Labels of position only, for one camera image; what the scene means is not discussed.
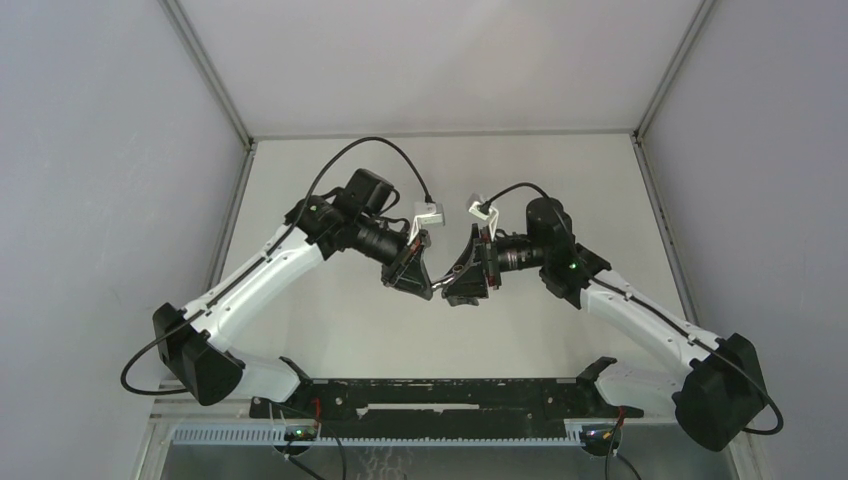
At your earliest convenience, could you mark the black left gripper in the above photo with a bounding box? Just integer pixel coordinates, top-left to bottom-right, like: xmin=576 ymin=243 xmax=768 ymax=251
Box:
xmin=352 ymin=215 xmax=432 ymax=299

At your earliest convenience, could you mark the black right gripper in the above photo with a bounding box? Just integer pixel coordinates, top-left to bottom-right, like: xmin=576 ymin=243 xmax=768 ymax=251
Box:
xmin=441 ymin=224 xmax=548 ymax=301

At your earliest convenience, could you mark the chrome water faucet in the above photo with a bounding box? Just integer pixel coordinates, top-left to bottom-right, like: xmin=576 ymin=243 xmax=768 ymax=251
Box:
xmin=431 ymin=264 xmax=473 ymax=299

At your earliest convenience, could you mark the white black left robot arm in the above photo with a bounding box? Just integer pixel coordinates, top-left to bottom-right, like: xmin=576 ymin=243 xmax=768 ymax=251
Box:
xmin=153 ymin=169 xmax=444 ymax=417

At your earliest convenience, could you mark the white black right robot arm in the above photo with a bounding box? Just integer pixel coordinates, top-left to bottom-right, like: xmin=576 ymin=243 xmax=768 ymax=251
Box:
xmin=441 ymin=196 xmax=769 ymax=452

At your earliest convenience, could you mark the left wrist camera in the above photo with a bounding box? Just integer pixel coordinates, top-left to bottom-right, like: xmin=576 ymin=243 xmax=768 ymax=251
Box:
xmin=407 ymin=201 xmax=445 ymax=245

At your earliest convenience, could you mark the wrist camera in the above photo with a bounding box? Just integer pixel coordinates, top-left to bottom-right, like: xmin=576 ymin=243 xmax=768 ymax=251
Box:
xmin=407 ymin=201 xmax=445 ymax=245
xmin=468 ymin=193 xmax=499 ymax=240

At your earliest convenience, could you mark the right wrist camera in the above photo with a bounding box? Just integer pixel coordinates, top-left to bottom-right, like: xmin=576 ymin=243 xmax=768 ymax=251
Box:
xmin=468 ymin=193 xmax=499 ymax=240

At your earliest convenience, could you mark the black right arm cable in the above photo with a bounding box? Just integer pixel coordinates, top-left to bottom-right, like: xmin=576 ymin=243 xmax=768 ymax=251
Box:
xmin=482 ymin=182 xmax=786 ymax=437

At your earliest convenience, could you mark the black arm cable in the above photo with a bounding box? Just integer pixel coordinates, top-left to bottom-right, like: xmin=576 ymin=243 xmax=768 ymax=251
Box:
xmin=482 ymin=182 xmax=786 ymax=437
xmin=119 ymin=136 xmax=436 ymax=397

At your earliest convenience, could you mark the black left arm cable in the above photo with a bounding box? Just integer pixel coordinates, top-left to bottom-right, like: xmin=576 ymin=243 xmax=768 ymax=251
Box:
xmin=119 ymin=136 xmax=436 ymax=397

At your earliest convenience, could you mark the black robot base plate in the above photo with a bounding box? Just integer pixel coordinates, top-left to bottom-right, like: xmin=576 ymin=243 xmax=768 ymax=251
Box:
xmin=249 ymin=378 xmax=623 ymax=441

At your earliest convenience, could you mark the white slotted cable duct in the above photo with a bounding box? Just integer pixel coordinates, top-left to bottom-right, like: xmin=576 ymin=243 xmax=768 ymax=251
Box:
xmin=170 ymin=425 xmax=588 ymax=448

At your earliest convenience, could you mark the aluminium frame rail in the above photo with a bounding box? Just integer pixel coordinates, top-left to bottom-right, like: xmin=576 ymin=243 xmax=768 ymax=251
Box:
xmin=150 ymin=393 xmax=257 ymax=422

